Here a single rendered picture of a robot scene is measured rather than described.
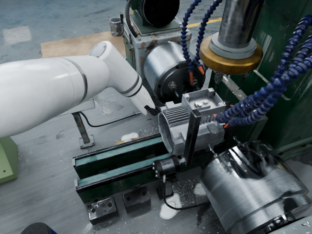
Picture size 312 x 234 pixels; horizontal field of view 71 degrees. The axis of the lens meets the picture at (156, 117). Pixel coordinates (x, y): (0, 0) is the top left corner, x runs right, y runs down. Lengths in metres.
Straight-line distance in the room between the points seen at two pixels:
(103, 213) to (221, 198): 0.43
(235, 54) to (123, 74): 0.31
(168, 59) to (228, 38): 0.37
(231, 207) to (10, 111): 0.53
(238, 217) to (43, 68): 0.53
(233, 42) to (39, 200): 0.91
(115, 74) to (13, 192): 0.70
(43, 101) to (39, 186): 0.79
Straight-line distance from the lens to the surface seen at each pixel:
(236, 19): 0.62
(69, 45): 3.31
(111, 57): 0.59
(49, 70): 0.34
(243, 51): 0.65
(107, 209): 0.87
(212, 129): 0.79
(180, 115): 0.77
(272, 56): 0.86
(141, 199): 0.87
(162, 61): 0.96
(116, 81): 0.63
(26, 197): 1.07
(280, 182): 0.64
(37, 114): 0.31
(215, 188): 0.66
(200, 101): 0.80
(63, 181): 1.04
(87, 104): 0.92
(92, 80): 0.42
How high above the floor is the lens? 1.67
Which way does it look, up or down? 47 degrees down
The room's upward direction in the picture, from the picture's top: straight up
